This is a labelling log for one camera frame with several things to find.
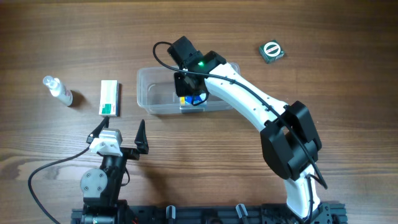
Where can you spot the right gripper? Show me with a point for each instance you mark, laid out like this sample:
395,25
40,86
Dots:
181,86

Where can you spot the white spray bottle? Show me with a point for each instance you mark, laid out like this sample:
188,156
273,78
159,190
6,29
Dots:
58,90

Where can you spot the white medicine box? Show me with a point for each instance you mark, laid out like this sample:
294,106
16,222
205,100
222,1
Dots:
191,109

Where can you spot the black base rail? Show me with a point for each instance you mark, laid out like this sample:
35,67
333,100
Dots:
266,213

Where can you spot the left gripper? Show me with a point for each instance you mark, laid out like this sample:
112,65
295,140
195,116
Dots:
129,152

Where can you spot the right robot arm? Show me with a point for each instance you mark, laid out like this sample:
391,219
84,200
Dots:
289,139

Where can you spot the white green box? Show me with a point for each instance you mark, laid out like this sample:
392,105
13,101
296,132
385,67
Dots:
109,96

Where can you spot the blue yellow VapoDrops box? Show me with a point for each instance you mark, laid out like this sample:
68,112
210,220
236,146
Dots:
189,100

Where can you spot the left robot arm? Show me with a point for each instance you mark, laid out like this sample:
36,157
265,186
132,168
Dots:
101,186

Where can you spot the clear plastic container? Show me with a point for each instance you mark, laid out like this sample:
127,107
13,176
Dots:
156,93

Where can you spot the green round-label box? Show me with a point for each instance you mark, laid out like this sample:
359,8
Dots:
271,51

